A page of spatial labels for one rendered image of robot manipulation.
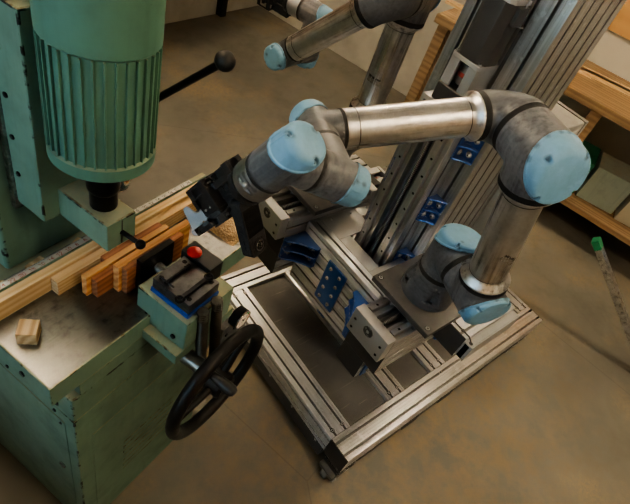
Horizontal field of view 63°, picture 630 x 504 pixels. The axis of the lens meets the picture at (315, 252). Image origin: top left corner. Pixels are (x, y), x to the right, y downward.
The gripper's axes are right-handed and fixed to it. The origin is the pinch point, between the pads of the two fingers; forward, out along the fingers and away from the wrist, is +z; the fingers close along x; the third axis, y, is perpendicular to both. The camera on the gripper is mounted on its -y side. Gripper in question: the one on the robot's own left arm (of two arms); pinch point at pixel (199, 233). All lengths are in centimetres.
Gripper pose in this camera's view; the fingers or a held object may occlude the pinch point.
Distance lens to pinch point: 101.2
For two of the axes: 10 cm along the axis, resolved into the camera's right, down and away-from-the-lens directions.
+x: -5.4, 4.9, -6.9
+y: -5.5, -8.2, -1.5
